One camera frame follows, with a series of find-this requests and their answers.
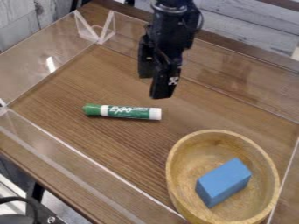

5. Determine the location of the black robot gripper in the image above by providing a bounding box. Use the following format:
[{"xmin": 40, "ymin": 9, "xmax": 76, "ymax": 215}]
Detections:
[{"xmin": 137, "ymin": 5, "xmax": 203, "ymax": 99}]

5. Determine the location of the green Expo marker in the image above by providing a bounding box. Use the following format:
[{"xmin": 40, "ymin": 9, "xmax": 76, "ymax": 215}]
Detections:
[{"xmin": 83, "ymin": 104, "xmax": 163, "ymax": 121}]

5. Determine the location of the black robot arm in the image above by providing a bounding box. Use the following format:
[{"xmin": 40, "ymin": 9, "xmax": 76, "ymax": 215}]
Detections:
[{"xmin": 137, "ymin": 0, "xmax": 203, "ymax": 99}]

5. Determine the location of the brown wooden bowl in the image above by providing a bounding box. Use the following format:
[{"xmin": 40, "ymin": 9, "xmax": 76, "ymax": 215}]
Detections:
[{"xmin": 165, "ymin": 129, "xmax": 280, "ymax": 224}]

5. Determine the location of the blue foam block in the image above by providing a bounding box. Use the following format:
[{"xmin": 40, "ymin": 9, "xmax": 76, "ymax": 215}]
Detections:
[{"xmin": 195, "ymin": 157, "xmax": 251, "ymax": 208}]

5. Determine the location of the black metal table leg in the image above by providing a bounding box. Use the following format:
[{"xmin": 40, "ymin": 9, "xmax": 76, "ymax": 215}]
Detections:
[{"xmin": 30, "ymin": 182, "xmax": 45, "ymax": 203}]

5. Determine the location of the clear acrylic tray wall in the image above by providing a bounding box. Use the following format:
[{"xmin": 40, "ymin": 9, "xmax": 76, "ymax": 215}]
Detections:
[{"xmin": 0, "ymin": 5, "xmax": 299, "ymax": 224}]

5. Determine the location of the black cable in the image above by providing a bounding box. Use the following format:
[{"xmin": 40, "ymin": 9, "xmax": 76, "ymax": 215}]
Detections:
[{"xmin": 0, "ymin": 195, "xmax": 42, "ymax": 224}]

